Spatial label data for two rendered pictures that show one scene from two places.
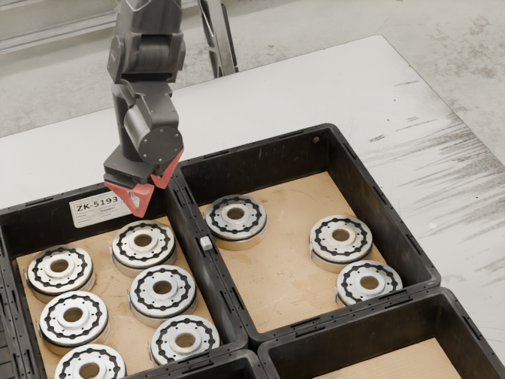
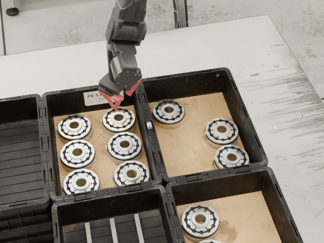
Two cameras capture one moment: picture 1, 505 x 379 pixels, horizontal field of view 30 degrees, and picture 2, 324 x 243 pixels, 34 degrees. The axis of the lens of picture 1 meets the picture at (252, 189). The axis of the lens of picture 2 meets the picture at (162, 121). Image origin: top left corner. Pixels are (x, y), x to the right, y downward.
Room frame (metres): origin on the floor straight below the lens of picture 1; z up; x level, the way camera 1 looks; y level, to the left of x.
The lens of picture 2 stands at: (0.00, -0.07, 2.10)
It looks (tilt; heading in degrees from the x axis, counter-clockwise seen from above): 49 degrees down; 6
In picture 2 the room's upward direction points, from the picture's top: 1 degrees clockwise
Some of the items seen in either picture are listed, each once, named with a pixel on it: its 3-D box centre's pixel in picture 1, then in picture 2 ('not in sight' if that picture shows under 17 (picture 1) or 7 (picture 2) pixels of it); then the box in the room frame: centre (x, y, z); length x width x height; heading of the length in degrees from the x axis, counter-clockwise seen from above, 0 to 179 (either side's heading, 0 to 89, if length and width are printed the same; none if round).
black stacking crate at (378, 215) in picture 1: (297, 247); (197, 132); (1.03, -0.07, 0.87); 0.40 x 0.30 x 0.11; 19
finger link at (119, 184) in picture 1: (140, 185); (116, 94); (0.93, 0.15, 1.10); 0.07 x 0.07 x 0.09; 63
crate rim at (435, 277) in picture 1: (297, 224); (198, 121); (1.03, -0.07, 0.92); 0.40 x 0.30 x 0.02; 19
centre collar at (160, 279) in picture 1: (162, 288); (124, 144); (0.95, 0.14, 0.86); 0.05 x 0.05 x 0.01
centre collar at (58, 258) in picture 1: (59, 266); (74, 125); (1.01, 0.31, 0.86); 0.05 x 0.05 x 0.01
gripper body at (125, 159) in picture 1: (140, 137); (119, 70); (0.95, 0.14, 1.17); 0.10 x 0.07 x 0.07; 153
